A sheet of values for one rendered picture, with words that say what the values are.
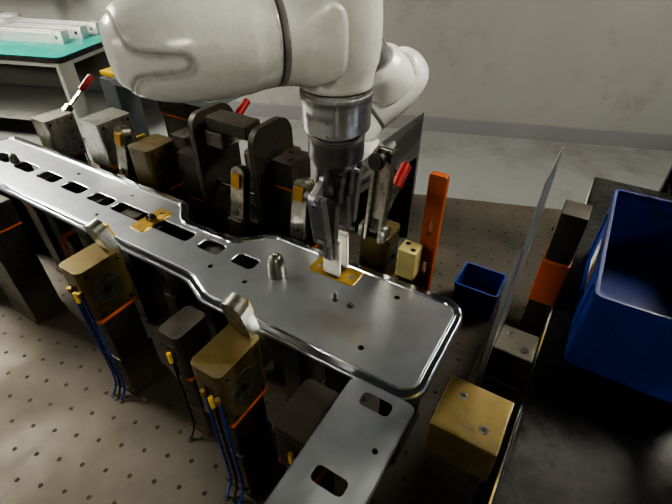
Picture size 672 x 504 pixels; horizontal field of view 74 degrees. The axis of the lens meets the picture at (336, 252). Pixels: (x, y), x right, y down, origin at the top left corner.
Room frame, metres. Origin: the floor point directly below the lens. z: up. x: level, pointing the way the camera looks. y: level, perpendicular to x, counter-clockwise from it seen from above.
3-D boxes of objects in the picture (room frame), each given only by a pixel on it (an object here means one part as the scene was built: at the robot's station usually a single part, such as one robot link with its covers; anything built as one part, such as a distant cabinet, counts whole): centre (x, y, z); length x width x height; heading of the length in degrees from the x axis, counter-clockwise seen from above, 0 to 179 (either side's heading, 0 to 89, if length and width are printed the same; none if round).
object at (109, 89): (1.34, 0.64, 0.92); 0.08 x 0.08 x 0.44; 59
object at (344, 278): (0.55, 0.00, 1.07); 0.08 x 0.04 x 0.01; 59
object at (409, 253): (0.62, -0.13, 0.88); 0.04 x 0.04 x 0.37; 59
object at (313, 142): (0.55, 0.00, 1.26); 0.08 x 0.07 x 0.09; 149
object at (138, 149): (1.03, 0.44, 0.89); 0.12 x 0.08 x 0.38; 149
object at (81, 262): (0.60, 0.45, 0.87); 0.12 x 0.07 x 0.35; 149
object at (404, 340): (0.80, 0.42, 1.00); 1.38 x 0.22 x 0.02; 59
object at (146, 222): (0.80, 0.40, 1.01); 0.08 x 0.04 x 0.01; 148
